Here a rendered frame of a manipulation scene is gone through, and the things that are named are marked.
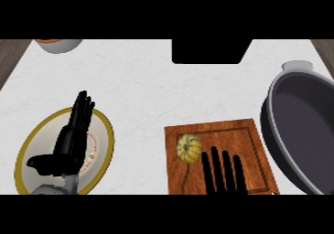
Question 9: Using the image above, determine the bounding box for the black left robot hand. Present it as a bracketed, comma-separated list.
[26, 90, 97, 178]

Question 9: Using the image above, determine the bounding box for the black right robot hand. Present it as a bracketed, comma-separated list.
[200, 145, 248, 196]

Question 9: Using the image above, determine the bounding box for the brown wooden cutting board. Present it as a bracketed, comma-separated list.
[164, 118, 282, 196]

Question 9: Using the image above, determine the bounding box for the pale yellow squash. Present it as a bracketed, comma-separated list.
[175, 133, 205, 165]

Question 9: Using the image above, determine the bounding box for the dark grey pot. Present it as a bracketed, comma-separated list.
[261, 60, 334, 196]

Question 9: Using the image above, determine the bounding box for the white plate with gold rim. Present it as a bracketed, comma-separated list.
[14, 106, 118, 196]

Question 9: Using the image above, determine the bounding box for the white bowl with orange inside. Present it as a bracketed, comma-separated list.
[35, 38, 85, 55]

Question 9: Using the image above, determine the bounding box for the black appliance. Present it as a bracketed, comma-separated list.
[171, 38, 255, 65]

